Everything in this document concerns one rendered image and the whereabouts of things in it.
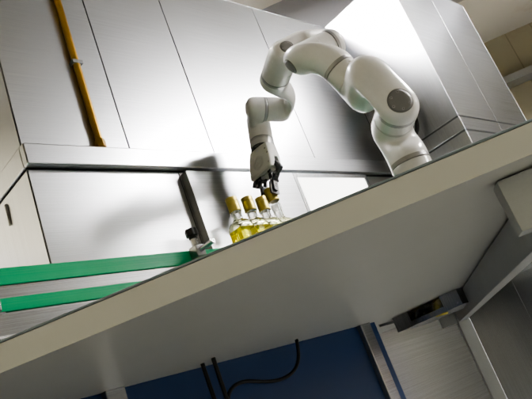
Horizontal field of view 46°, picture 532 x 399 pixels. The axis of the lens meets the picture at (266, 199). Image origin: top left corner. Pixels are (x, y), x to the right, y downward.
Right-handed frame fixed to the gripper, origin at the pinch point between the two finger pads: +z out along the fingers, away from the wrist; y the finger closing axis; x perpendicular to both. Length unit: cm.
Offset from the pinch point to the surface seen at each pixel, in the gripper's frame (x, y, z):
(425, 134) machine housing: 87, 7, -47
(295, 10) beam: 104, -59, -190
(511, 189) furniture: -53, 91, 66
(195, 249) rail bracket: -41, 16, 35
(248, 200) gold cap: -10.7, 2.1, 7.2
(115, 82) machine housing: -42, -15, -35
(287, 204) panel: 18.5, -11.7, -6.4
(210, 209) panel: -13.7, -11.7, 3.5
